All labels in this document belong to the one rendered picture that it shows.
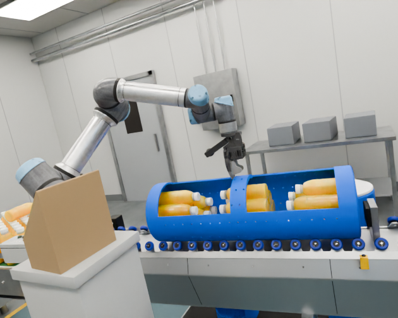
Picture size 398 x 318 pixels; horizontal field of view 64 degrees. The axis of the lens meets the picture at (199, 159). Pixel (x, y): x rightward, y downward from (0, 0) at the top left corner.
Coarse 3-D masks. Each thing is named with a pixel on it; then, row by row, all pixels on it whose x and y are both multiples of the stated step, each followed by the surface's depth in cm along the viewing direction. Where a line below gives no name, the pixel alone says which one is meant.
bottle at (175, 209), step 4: (168, 204) 149; (172, 204) 148; (176, 204) 147; (180, 204) 146; (184, 204) 145; (160, 208) 148; (164, 208) 147; (168, 208) 147; (172, 208) 146; (176, 208) 145; (180, 208) 144; (184, 208) 144; (188, 208) 144; (160, 212) 147; (164, 212) 147; (168, 212) 146; (172, 212) 145; (176, 212) 144; (180, 212) 144; (184, 212) 143; (188, 212) 144
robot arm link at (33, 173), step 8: (32, 160) 115; (40, 160) 117; (24, 168) 113; (32, 168) 113; (40, 168) 114; (48, 168) 116; (16, 176) 114; (24, 176) 112; (32, 176) 112; (40, 176) 112; (48, 176) 113; (56, 176) 115; (24, 184) 112; (32, 184) 111; (40, 184) 110; (32, 192) 111
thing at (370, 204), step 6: (372, 198) 127; (366, 204) 123; (372, 204) 121; (366, 210) 120; (372, 210) 119; (366, 216) 120; (372, 216) 119; (366, 222) 121; (372, 222) 120; (378, 222) 119; (372, 228) 120; (378, 228) 119; (372, 234) 123; (378, 234) 120
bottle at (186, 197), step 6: (162, 192) 154; (168, 192) 152; (174, 192) 151; (180, 192) 149; (186, 192) 148; (192, 192) 149; (162, 198) 152; (168, 198) 150; (174, 198) 149; (180, 198) 148; (186, 198) 147; (192, 198) 148; (162, 204) 153
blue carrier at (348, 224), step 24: (336, 168) 123; (216, 192) 159; (240, 192) 130; (168, 216) 140; (192, 216) 136; (216, 216) 132; (240, 216) 128; (264, 216) 124; (288, 216) 121; (312, 216) 118; (336, 216) 115; (168, 240) 149; (216, 240) 142
